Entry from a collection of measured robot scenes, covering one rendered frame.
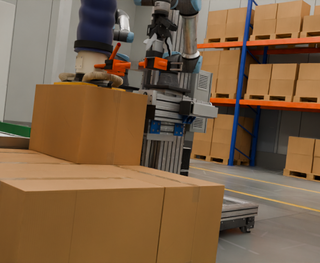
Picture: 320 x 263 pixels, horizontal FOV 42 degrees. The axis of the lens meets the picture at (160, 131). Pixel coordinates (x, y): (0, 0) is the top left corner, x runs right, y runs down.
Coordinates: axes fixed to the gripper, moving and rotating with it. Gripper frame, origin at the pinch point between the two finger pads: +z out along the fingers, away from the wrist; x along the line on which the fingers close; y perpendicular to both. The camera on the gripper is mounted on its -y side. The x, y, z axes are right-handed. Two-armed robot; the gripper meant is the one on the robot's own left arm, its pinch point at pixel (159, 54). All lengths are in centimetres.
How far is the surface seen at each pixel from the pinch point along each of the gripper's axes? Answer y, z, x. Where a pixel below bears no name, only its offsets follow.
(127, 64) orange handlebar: 19.4, 5.1, 3.8
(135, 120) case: 29.7, 33.0, -12.6
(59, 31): 392, -77, -136
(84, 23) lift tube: 57, -18, 10
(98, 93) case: 29.5, 21.4, 12.7
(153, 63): -1.2, 5.4, 3.9
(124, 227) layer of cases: -33, 72, 33
